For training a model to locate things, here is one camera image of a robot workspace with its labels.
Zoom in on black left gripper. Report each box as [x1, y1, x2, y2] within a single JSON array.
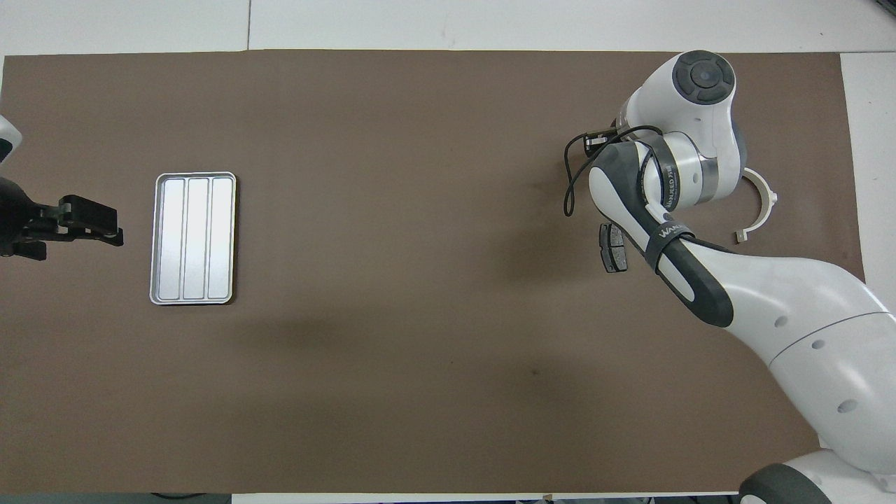
[[0, 178, 125, 262]]

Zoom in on silver metal tray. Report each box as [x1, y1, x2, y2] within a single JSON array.
[[149, 171, 237, 306]]

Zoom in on dark rectangular brake pad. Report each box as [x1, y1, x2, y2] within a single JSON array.
[[598, 223, 629, 274]]

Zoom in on white curved plastic part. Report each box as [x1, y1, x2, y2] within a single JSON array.
[[732, 167, 779, 244]]

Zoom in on brown table mat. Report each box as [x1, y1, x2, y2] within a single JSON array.
[[0, 49, 866, 495]]

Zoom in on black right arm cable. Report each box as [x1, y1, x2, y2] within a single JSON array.
[[563, 125, 667, 218]]

